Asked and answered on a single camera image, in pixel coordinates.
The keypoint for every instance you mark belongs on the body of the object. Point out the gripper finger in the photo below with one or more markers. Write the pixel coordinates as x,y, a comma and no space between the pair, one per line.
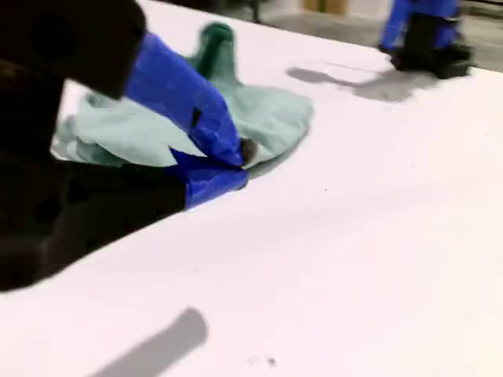
177,90
212,182

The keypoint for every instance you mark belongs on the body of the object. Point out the pale green T-shirt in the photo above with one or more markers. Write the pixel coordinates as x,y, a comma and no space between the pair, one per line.
275,114

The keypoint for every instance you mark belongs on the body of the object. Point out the brown cardboard box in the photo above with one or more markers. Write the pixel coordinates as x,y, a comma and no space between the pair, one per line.
326,6

